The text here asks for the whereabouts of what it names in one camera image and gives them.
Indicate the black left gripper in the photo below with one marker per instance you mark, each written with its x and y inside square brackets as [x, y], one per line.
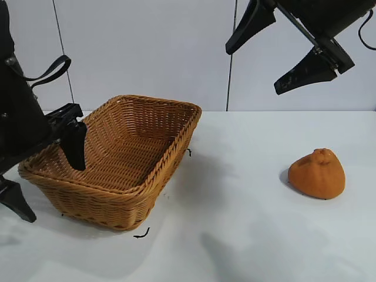
[20, 117]

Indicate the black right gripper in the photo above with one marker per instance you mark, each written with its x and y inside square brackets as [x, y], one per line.
[329, 14]

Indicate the brown woven wicker basket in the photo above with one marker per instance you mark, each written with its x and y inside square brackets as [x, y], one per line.
[123, 199]

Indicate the orange bun-shaped bread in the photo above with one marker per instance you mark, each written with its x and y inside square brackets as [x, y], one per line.
[317, 179]

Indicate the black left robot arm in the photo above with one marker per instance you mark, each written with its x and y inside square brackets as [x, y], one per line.
[4, 29]

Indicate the curved black thread piece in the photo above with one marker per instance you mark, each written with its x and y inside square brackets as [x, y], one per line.
[144, 234]

